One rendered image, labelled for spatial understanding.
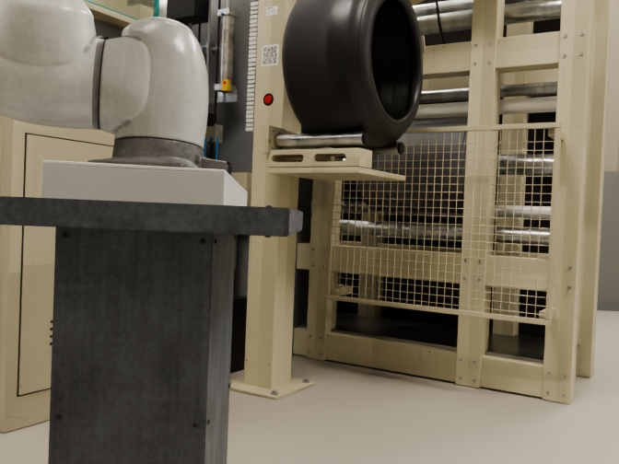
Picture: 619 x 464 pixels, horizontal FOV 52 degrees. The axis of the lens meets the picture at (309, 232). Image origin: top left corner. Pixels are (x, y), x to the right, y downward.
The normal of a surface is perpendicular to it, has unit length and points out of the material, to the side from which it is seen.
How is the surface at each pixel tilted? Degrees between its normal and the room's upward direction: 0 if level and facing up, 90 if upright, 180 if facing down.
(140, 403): 90
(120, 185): 90
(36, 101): 128
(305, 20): 75
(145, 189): 90
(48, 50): 98
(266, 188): 90
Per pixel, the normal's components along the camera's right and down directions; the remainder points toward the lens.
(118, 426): -0.03, 0.02
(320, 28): -0.51, -0.16
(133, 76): 0.19, -0.03
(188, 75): 0.74, -0.05
